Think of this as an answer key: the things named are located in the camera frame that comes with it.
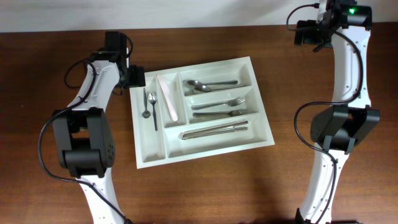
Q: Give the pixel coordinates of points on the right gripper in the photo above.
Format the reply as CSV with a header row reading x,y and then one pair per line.
x,y
309,26

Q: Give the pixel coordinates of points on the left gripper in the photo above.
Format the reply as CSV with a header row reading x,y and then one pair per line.
x,y
137,76

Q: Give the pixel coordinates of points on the small silver teaspoon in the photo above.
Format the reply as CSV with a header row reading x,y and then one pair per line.
x,y
152,98

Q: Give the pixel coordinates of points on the pink plastic knife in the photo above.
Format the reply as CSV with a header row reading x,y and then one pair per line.
x,y
167,95

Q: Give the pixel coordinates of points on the small dark teaspoon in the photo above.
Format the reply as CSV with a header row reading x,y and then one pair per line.
x,y
146,112

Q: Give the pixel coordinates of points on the large silver spoon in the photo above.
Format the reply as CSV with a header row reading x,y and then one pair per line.
x,y
198,83
207,89

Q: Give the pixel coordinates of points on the white plastic cutlery tray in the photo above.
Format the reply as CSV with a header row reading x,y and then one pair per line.
x,y
165,146

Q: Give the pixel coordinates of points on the silver fork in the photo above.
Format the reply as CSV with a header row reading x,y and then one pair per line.
x,y
233,102
223,113

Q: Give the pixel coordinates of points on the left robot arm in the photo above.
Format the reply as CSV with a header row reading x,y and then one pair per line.
x,y
85,145

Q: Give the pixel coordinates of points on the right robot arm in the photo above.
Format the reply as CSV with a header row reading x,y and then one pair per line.
x,y
345,27

